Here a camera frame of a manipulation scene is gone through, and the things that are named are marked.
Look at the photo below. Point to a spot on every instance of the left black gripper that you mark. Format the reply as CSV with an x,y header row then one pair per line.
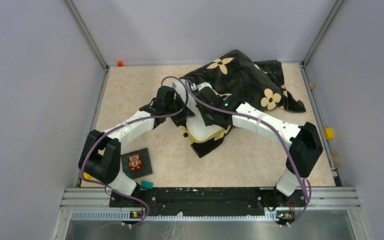
x,y
185,114

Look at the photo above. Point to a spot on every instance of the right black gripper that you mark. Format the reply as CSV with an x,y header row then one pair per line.
x,y
209,122

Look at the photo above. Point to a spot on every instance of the white pillow yellow edge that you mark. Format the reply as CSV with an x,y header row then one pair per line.
x,y
194,126

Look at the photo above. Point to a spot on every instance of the black floral pillowcase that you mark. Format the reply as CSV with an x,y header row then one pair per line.
x,y
259,83

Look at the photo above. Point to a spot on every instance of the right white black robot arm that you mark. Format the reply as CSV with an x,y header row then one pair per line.
x,y
301,143

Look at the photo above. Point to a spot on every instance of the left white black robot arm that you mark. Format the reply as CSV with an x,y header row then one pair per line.
x,y
101,154

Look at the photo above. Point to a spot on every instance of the dark card with owl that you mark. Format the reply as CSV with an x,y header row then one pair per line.
x,y
137,164

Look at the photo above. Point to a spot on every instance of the teal block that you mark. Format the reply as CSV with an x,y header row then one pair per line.
x,y
146,184

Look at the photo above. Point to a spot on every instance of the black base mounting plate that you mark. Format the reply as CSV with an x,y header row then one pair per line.
x,y
209,201

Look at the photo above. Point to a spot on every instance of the yellow block left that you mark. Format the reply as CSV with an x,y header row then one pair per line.
x,y
87,176

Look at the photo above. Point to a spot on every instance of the yellow block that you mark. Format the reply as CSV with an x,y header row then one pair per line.
x,y
329,133
87,176

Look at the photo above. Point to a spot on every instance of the yellow block right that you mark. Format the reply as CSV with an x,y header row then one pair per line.
x,y
329,133

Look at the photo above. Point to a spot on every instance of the white slotted cable duct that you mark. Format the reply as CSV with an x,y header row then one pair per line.
x,y
133,216

